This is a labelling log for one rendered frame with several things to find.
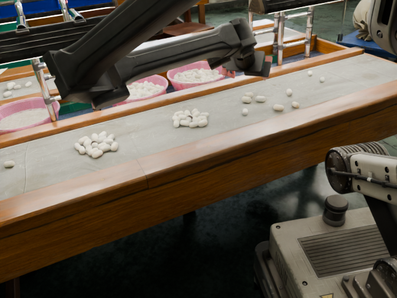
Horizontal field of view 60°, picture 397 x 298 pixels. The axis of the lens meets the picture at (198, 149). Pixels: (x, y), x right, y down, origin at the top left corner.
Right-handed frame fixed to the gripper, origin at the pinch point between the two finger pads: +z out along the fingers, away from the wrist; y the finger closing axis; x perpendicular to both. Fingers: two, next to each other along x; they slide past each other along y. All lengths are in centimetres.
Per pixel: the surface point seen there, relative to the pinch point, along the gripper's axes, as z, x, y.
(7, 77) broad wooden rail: 22, 3, -121
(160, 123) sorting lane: 9.5, -15.3, -30.0
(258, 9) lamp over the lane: 3.4, 27.0, -2.4
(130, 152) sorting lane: -2.6, -30.0, -31.1
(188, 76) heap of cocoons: 36, 17, -36
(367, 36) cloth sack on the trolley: 236, 181, 54
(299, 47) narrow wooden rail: 75, 60, 6
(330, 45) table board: 75, 61, 22
